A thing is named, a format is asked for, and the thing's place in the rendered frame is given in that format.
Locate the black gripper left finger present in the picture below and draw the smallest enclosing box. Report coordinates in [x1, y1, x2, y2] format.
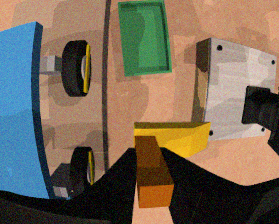
[0, 148, 136, 224]

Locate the green tray rim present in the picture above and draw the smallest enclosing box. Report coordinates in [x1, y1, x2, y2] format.
[118, 0, 172, 76]

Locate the green tray floor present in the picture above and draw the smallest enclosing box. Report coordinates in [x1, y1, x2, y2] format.
[120, 6, 167, 75]

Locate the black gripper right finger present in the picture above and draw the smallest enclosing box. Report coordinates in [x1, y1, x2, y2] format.
[160, 148, 279, 224]

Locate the yellow chock with orange handle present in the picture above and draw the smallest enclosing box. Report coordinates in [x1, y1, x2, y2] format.
[132, 121, 211, 208]

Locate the tan wooden ramp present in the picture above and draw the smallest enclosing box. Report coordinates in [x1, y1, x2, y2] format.
[10, 0, 111, 183]

